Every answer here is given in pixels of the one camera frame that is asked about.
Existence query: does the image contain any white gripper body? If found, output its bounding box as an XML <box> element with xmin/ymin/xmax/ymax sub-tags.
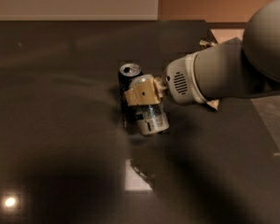
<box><xmin>163</xmin><ymin>52</ymin><xmax>207</xmax><ymax>105</ymax></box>

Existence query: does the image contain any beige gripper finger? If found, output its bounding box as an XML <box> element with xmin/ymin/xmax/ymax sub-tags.
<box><xmin>154</xmin><ymin>77</ymin><xmax>168</xmax><ymax>97</ymax></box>
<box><xmin>124</xmin><ymin>78</ymin><xmax>161</xmax><ymax>106</ymax></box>

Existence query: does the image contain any white green 7up can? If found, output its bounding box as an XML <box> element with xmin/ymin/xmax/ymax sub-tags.
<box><xmin>132</xmin><ymin>74</ymin><xmax>169</xmax><ymax>135</ymax></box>

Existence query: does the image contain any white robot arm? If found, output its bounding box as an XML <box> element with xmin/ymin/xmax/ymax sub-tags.
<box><xmin>125</xmin><ymin>0</ymin><xmax>280</xmax><ymax>106</ymax></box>

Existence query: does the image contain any dark blue Pepsi can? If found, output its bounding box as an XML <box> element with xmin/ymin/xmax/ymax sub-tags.
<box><xmin>118</xmin><ymin>63</ymin><xmax>143</xmax><ymax>134</ymax></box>

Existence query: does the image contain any brown chip bag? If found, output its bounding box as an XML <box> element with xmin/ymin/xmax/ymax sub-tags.
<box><xmin>200</xmin><ymin>40</ymin><xmax>219</xmax><ymax>111</ymax></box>

